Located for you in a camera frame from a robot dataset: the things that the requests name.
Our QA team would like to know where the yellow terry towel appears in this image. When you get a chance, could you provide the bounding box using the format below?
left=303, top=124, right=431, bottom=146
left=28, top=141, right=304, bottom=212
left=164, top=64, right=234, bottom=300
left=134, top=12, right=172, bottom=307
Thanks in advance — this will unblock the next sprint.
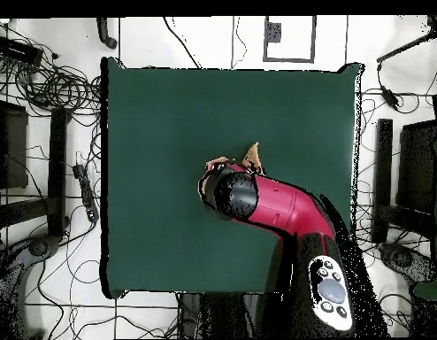
left=198, top=142, right=266, bottom=197

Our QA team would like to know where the dark green tablecloth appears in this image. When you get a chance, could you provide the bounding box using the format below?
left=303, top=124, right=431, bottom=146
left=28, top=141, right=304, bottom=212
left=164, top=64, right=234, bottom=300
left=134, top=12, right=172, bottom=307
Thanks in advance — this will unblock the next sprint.
left=99, top=56, right=364, bottom=299

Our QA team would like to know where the long black power strip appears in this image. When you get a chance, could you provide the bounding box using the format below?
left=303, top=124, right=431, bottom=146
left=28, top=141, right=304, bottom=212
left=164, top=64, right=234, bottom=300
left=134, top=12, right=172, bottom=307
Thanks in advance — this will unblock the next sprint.
left=72, top=163, right=100, bottom=223

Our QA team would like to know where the black stand bar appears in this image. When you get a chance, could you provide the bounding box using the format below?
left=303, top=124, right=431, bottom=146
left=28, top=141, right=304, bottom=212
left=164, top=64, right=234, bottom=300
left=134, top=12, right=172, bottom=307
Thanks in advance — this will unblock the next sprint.
left=47, top=106, right=72, bottom=237
left=371, top=118, right=394, bottom=244

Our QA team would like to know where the small grey box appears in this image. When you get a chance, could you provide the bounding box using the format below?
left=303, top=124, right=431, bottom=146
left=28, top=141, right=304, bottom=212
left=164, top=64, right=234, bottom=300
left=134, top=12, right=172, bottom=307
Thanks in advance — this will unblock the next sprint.
left=264, top=21, right=283, bottom=44

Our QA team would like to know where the grey caster foot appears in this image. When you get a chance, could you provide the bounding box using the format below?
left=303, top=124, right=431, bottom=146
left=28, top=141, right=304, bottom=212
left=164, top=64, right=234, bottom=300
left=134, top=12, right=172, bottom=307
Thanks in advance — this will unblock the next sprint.
left=378, top=241, right=437, bottom=286
left=0, top=233, right=62, bottom=281

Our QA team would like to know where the black power adapter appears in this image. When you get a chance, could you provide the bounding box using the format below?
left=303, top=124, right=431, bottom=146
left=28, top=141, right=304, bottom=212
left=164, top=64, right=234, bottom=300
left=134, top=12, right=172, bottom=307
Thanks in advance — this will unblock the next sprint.
left=379, top=85, right=402, bottom=111

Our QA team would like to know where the dark rectangular panel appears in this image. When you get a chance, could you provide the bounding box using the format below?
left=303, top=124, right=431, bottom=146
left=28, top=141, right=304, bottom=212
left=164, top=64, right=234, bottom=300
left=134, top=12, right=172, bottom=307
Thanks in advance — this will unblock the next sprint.
left=395, top=119, right=437, bottom=213
left=0, top=99, right=29, bottom=189

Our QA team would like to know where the black pole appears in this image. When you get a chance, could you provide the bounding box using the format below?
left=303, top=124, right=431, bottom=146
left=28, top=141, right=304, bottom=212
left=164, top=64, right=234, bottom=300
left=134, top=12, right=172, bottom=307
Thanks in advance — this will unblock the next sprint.
left=376, top=29, right=437, bottom=65

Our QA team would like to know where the black electronics box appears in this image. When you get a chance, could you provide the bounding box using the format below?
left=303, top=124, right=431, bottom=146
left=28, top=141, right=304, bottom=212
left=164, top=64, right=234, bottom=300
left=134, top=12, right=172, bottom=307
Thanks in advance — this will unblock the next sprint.
left=0, top=35, right=44, bottom=67

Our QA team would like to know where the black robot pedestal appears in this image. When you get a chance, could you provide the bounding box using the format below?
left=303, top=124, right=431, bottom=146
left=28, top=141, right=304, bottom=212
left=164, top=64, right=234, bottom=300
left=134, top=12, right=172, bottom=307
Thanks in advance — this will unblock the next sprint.
left=176, top=291, right=264, bottom=339

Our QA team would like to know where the grey square frame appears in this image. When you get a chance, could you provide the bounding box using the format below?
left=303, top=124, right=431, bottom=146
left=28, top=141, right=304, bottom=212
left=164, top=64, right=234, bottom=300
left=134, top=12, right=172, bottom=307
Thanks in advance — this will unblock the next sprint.
left=262, top=15, right=318, bottom=65

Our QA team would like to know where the tangle of black cables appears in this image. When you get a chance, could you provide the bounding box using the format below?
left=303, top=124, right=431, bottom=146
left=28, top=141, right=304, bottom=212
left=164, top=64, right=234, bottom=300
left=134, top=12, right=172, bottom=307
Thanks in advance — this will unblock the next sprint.
left=0, top=52, right=103, bottom=118

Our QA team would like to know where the black curved handle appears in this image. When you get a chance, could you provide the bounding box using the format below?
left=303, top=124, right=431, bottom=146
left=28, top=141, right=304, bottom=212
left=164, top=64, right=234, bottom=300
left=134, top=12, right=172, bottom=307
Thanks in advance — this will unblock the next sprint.
left=96, top=16, right=119, bottom=50

